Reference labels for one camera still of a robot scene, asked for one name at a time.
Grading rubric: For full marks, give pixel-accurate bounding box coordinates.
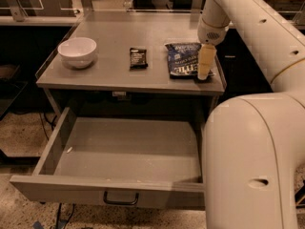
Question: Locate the white ceramic bowl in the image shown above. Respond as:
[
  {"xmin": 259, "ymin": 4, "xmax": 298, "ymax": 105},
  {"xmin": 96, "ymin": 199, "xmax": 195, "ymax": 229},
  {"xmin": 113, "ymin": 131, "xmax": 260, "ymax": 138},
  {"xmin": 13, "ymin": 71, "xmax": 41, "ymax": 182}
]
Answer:
[{"xmin": 57, "ymin": 37, "xmax": 97, "ymax": 69}]

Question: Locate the black drawer handle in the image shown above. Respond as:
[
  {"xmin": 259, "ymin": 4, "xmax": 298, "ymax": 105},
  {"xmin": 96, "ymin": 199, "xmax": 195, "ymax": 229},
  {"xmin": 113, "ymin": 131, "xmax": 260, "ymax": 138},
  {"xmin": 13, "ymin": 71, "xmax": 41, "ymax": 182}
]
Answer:
[{"xmin": 103, "ymin": 191, "xmax": 139, "ymax": 206}]

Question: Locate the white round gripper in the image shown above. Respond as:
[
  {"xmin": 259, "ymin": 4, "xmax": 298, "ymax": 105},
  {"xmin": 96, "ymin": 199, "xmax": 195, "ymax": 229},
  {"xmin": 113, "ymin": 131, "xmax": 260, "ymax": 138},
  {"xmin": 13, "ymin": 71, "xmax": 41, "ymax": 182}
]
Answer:
[{"xmin": 197, "ymin": 19, "xmax": 228, "ymax": 80}]

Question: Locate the grey open top drawer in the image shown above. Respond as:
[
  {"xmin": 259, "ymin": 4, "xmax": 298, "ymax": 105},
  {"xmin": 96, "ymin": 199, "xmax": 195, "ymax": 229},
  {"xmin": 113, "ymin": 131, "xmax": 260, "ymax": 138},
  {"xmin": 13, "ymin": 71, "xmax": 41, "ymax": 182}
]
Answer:
[{"xmin": 10, "ymin": 108, "xmax": 204, "ymax": 210}]

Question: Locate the blue chip bag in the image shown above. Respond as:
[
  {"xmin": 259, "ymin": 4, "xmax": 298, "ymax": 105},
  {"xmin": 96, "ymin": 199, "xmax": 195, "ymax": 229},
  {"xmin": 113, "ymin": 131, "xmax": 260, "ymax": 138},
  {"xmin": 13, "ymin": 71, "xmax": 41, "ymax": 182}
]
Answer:
[{"xmin": 165, "ymin": 42, "xmax": 202, "ymax": 78}]

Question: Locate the black snack bar wrapper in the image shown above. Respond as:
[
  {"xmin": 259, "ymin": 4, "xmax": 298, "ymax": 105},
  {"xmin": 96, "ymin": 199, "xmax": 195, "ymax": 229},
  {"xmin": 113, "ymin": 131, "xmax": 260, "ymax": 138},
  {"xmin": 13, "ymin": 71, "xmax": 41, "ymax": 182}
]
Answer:
[{"xmin": 130, "ymin": 48, "xmax": 148, "ymax": 69}]

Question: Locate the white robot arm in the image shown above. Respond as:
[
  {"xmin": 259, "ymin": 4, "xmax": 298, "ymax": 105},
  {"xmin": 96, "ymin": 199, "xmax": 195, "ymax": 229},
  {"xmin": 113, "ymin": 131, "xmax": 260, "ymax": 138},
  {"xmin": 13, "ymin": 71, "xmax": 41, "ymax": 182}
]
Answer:
[{"xmin": 202, "ymin": 0, "xmax": 305, "ymax": 229}]

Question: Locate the clear plastic water bottle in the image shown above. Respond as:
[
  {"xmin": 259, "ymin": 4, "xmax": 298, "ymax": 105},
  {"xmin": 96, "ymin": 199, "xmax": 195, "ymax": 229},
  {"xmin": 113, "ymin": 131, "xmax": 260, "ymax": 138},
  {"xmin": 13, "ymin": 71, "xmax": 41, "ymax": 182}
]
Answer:
[{"xmin": 123, "ymin": 0, "xmax": 133, "ymax": 10}]

